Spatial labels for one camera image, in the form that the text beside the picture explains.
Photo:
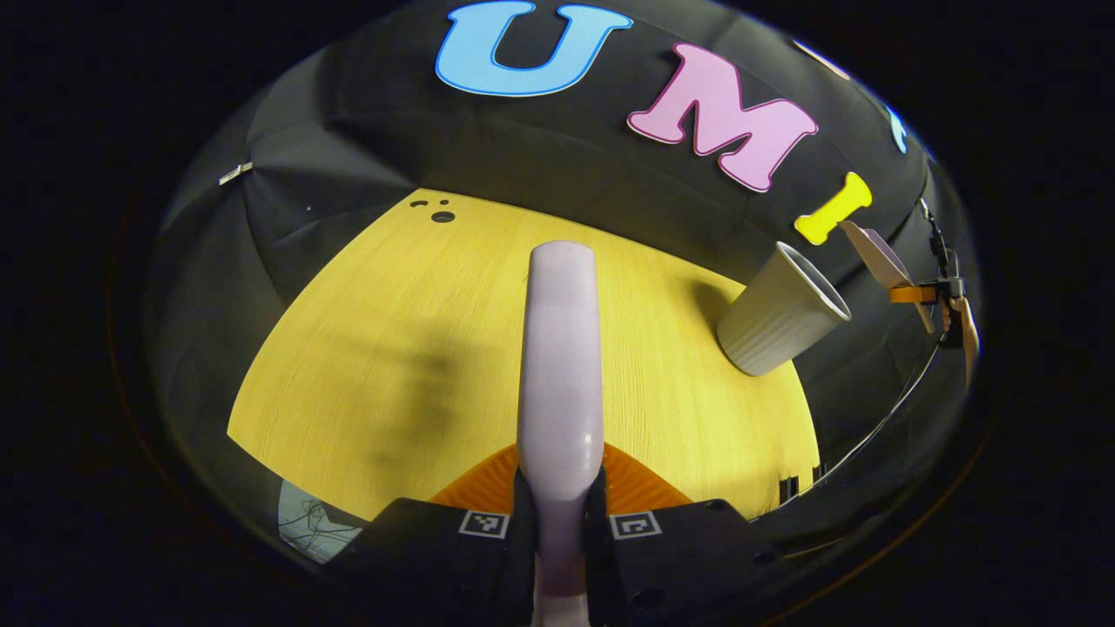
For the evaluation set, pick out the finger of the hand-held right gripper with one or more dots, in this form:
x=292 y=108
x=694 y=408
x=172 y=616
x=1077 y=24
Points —
x=915 y=293
x=965 y=335

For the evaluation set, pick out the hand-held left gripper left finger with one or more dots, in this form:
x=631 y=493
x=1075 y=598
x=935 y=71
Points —
x=435 y=557

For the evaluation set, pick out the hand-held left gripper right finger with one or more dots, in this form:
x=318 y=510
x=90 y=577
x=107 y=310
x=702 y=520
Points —
x=679 y=557

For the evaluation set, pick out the pale purple dustpan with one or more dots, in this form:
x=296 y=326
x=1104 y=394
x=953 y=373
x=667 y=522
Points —
x=880 y=257

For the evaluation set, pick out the grey ribbed garbage bin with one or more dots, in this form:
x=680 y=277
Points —
x=775 y=322

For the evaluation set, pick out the pale purple small broom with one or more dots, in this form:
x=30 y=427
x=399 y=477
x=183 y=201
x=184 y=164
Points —
x=562 y=366

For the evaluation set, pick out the wooden desktop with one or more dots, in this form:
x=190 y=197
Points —
x=392 y=348

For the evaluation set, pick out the black desk clamp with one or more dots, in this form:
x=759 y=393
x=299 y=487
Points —
x=789 y=489

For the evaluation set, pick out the black backdrop cloth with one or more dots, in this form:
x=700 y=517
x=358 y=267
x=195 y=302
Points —
x=523 y=148

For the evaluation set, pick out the silver binder clip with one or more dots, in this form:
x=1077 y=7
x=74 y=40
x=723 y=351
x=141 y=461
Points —
x=235 y=173

